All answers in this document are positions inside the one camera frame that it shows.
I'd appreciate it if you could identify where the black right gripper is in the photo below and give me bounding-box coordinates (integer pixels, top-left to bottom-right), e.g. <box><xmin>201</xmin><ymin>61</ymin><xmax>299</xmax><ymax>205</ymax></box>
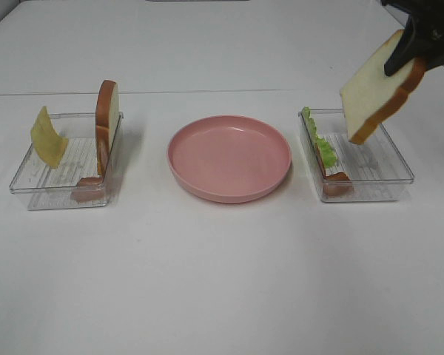
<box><xmin>381</xmin><ymin>0</ymin><xmax>444</xmax><ymax>76</ymax></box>

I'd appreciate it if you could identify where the bread slice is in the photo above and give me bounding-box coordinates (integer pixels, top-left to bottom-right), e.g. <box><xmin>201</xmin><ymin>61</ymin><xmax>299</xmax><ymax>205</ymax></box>
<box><xmin>340</xmin><ymin>30</ymin><xmax>426</xmax><ymax>144</ymax></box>
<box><xmin>95</xmin><ymin>80</ymin><xmax>119</xmax><ymax>176</ymax></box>

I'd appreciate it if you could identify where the green lettuce leaf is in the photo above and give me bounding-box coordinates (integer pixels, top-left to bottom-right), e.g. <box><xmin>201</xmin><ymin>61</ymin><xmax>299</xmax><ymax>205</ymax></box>
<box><xmin>301</xmin><ymin>106</ymin><xmax>337</xmax><ymax>175</ymax></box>

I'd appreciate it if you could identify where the bacon strip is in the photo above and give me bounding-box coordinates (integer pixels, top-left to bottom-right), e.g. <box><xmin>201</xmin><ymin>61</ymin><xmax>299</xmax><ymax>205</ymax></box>
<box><xmin>315</xmin><ymin>144</ymin><xmax>353</xmax><ymax>197</ymax></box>
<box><xmin>71</xmin><ymin>141</ymin><xmax>109</xmax><ymax>203</ymax></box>

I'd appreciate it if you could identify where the yellow cheese slice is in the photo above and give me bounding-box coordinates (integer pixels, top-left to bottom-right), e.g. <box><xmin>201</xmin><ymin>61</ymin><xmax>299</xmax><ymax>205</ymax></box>
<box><xmin>30</xmin><ymin>106</ymin><xmax>69</xmax><ymax>169</ymax></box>

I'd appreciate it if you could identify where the clear right plastic container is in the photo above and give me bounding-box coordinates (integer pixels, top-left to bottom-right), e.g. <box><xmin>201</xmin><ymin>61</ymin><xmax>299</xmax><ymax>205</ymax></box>
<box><xmin>298</xmin><ymin>109</ymin><xmax>414</xmax><ymax>203</ymax></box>

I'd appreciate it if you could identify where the clear plastic container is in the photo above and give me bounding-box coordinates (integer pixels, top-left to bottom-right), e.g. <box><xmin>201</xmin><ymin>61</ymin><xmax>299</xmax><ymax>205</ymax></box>
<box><xmin>9</xmin><ymin>112</ymin><xmax>124</xmax><ymax>211</ymax></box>
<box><xmin>298</xmin><ymin>109</ymin><xmax>414</xmax><ymax>203</ymax></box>

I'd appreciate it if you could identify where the pink round plate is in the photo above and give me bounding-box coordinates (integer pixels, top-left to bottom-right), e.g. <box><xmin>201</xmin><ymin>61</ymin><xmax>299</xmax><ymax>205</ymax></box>
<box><xmin>166</xmin><ymin>115</ymin><xmax>292</xmax><ymax>203</ymax></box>

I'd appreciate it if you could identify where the clear left plastic container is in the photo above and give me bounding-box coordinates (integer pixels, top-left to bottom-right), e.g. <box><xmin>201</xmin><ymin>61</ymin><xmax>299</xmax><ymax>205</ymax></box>
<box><xmin>9</xmin><ymin>112</ymin><xmax>124</xmax><ymax>211</ymax></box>

